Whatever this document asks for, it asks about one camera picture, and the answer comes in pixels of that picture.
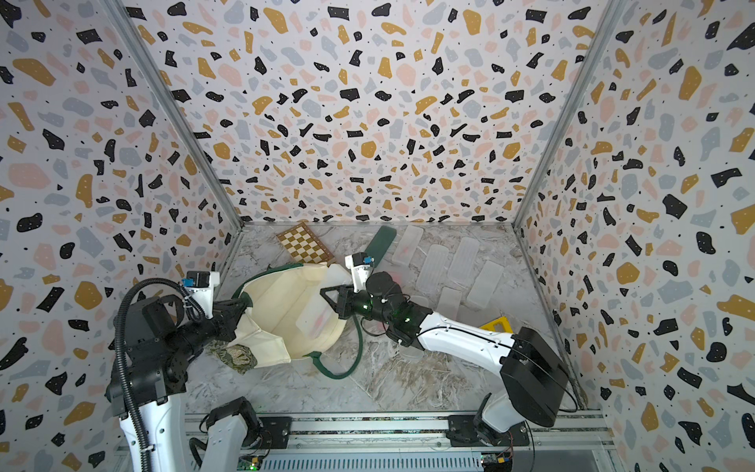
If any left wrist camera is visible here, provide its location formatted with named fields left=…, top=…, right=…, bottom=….
left=181, top=271, right=220, bottom=322

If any wooden chess board box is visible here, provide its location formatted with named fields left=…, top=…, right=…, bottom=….
left=276, top=222, right=334, bottom=264

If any dark green case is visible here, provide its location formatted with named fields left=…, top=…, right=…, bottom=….
left=365, top=225, right=397, bottom=267

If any cream canvas tote bag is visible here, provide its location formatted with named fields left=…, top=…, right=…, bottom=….
left=208, top=264, right=364, bottom=380

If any translucent case with pink mark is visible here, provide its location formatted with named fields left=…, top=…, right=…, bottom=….
left=296, top=264, right=351, bottom=339

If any aluminium corner post right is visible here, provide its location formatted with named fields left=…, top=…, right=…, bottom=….
left=511, top=0, right=626, bottom=230

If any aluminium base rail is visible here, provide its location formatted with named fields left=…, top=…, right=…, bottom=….
left=117, top=411, right=615, bottom=472

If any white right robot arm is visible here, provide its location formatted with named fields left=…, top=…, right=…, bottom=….
left=320, top=273, right=568, bottom=446

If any yellow triangular plastic piece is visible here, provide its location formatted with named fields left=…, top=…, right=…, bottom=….
left=481, top=316, right=513, bottom=334

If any aluminium corner post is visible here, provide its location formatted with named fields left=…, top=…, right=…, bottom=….
left=511, top=0, right=626, bottom=230
left=96, top=0, right=243, bottom=228

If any aluminium corner post left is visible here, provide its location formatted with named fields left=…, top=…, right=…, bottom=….
left=96, top=0, right=243, bottom=228

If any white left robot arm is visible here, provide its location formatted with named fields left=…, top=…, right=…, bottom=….
left=106, top=296, right=263, bottom=471

